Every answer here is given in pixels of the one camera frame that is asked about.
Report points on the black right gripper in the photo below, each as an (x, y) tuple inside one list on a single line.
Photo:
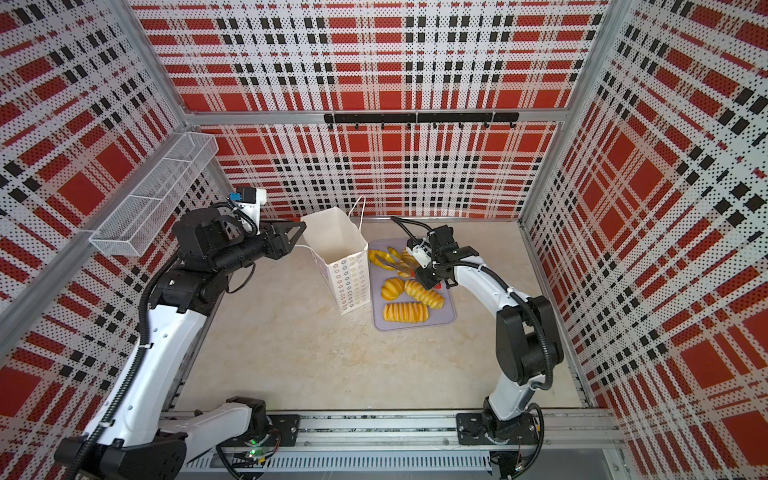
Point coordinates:
[(422, 278)]

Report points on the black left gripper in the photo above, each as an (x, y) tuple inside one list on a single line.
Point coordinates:
[(277, 251)]

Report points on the red handled metal tongs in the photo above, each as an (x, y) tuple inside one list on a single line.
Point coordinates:
[(403, 270)]

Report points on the long ridged bread loaf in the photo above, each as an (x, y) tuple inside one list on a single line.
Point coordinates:
[(430, 298)]

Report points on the white printed paper bag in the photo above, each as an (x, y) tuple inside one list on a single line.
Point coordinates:
[(340, 251)]

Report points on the yellow sweet potato bread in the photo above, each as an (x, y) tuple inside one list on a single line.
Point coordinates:
[(382, 259)]

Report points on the striped oval bread roll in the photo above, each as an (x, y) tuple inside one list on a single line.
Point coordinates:
[(409, 261)]

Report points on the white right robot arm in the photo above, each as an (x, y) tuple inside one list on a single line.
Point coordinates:
[(528, 346)]

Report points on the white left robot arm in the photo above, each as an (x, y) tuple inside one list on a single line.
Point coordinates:
[(126, 439)]

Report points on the bottom ridged bread loaf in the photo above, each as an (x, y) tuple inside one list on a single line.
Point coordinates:
[(409, 312)]

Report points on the round striped bun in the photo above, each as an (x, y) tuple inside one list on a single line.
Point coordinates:
[(392, 288)]

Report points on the lilac plastic tray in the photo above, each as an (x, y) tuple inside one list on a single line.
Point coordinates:
[(398, 300)]

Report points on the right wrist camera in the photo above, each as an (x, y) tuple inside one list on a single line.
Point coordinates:
[(420, 250)]

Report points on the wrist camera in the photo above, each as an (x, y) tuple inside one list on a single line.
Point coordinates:
[(420, 250), (247, 202)]

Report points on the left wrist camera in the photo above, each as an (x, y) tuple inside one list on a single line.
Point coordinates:
[(247, 202)]

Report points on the black wall hook rail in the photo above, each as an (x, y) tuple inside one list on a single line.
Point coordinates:
[(357, 119)]

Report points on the white wire mesh basket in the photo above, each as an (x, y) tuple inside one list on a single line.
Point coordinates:
[(134, 224)]

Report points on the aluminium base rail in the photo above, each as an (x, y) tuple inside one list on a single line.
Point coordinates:
[(565, 443)]

